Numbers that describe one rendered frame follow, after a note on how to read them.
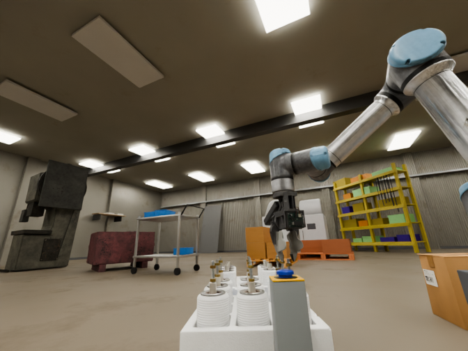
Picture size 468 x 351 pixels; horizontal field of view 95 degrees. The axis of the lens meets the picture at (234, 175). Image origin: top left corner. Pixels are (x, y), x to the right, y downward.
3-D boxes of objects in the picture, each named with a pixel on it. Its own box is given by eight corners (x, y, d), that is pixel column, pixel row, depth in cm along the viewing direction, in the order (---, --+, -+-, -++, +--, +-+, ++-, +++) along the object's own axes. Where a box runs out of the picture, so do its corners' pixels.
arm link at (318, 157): (329, 152, 74) (298, 159, 80) (324, 140, 65) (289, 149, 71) (333, 174, 72) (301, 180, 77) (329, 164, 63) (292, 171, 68)
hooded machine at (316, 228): (331, 256, 516) (321, 196, 561) (301, 257, 543) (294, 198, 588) (331, 255, 582) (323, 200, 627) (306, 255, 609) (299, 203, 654)
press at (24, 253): (5, 274, 374) (39, 147, 447) (-24, 273, 415) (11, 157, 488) (81, 266, 487) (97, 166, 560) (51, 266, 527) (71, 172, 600)
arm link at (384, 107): (401, 76, 79) (302, 171, 89) (405, 55, 70) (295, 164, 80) (434, 90, 72) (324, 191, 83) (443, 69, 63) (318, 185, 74)
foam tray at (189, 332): (301, 343, 86) (295, 293, 92) (345, 419, 49) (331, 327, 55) (205, 345, 88) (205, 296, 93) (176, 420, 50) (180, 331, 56)
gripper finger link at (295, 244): (301, 262, 63) (294, 230, 65) (291, 261, 68) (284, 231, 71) (310, 260, 64) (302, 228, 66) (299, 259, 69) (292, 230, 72)
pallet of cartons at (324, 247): (354, 257, 480) (351, 238, 492) (356, 260, 414) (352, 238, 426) (301, 257, 527) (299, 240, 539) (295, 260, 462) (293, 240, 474)
